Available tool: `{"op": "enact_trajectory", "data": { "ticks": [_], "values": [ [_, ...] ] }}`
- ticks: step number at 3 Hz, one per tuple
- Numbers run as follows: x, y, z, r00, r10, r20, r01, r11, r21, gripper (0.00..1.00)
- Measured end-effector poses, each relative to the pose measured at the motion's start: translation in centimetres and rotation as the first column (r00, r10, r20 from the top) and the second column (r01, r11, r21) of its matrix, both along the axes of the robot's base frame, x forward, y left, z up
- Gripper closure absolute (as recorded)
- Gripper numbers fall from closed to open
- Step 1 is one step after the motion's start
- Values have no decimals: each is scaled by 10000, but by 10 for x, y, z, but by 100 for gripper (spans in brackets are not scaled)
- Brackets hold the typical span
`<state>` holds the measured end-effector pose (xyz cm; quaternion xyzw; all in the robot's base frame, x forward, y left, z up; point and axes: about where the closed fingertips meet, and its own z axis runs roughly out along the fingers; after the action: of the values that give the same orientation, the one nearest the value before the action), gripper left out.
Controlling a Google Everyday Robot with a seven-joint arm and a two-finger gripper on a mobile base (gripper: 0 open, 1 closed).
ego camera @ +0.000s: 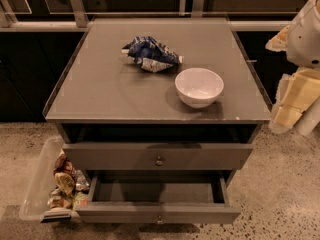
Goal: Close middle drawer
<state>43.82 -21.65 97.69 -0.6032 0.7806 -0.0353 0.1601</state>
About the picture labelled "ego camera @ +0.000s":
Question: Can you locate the brown snack packet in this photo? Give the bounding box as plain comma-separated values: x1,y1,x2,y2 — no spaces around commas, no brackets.
53,153,76,196

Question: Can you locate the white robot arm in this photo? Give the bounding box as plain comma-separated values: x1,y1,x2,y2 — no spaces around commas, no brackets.
265,0,320,136

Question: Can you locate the white ceramic bowl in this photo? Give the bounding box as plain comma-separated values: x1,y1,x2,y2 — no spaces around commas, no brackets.
175,68,224,109

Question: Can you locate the grey drawer cabinet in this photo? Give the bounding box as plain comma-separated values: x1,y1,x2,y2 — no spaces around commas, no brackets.
42,16,274,172

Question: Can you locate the clear plastic storage bin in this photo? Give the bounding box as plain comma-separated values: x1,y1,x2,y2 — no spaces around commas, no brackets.
19,136,80,223

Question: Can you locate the white cylindrical robot base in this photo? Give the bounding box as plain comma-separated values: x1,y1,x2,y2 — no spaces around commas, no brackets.
295,97,320,136

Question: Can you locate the crumpled blue chip bag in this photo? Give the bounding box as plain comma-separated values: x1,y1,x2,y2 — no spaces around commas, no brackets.
123,36,181,73

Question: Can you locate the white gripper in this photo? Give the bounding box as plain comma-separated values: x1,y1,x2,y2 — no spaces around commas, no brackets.
265,25,320,134

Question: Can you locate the grey top drawer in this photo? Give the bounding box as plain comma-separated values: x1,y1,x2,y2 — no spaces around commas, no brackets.
62,143,253,170

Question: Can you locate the grey drawer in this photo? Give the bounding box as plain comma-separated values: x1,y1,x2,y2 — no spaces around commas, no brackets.
62,143,253,170
76,170,241,224

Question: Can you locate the green orange snack packet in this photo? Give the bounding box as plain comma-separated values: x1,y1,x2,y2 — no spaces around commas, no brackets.
73,192,88,209

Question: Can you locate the silver snack packet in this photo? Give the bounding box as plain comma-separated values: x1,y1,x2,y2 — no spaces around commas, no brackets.
75,170,90,192

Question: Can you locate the metal railing frame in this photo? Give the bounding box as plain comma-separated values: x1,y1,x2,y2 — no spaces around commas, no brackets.
0,0,320,32

